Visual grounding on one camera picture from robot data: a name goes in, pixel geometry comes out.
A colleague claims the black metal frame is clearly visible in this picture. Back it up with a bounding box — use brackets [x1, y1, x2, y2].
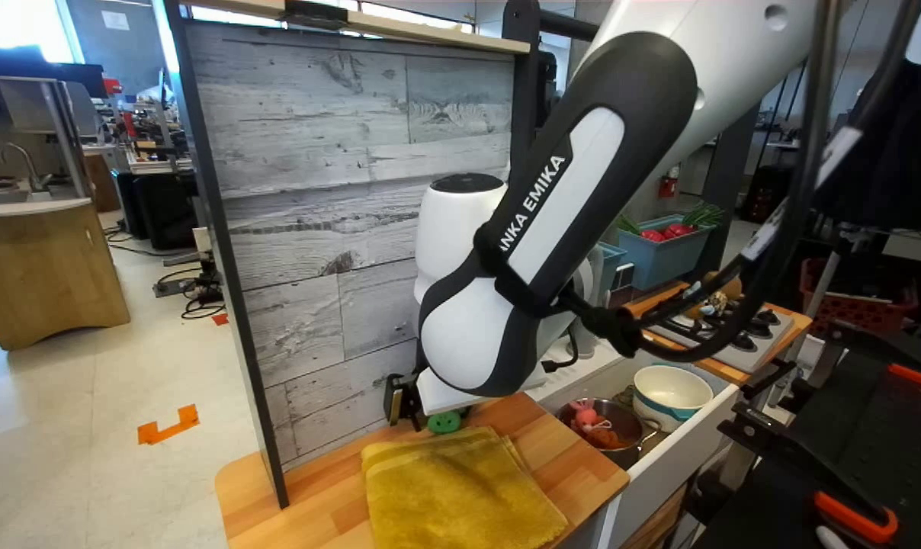
[164, 0, 746, 513]

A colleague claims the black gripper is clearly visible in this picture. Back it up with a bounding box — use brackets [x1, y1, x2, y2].
[384, 374, 425, 426]

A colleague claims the wooden stove counter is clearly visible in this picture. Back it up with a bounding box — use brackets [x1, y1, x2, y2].
[622, 283, 815, 390]

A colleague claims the pink plush toy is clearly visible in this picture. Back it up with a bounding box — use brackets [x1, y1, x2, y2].
[573, 402, 609, 433]

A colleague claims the orange black clamp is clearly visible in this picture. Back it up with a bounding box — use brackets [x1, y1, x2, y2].
[719, 402, 899, 549]

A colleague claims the green yellow plush toy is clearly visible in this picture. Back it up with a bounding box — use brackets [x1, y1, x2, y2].
[428, 405, 469, 436]

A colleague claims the steel pot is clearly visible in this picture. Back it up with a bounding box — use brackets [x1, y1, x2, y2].
[557, 397, 659, 469]

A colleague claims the wooden cabinet in background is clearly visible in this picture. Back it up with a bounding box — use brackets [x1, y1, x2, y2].
[0, 198, 130, 352]

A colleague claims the toy stove top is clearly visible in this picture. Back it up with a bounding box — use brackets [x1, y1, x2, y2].
[646, 293, 798, 377]

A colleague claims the white teal bowl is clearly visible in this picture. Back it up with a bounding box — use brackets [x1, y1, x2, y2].
[632, 365, 712, 433]

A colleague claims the whitewashed wood backsplash panel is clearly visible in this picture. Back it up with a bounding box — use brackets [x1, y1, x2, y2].
[187, 22, 518, 469]

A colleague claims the yellow towel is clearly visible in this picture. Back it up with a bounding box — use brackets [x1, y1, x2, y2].
[360, 426, 566, 549]

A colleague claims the wooden butcher block counter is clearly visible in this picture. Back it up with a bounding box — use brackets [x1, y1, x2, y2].
[216, 392, 629, 549]

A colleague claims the white toy sink unit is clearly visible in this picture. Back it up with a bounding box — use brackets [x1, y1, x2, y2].
[526, 345, 740, 549]

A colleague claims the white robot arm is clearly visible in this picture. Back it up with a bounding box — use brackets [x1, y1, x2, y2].
[386, 0, 838, 424]

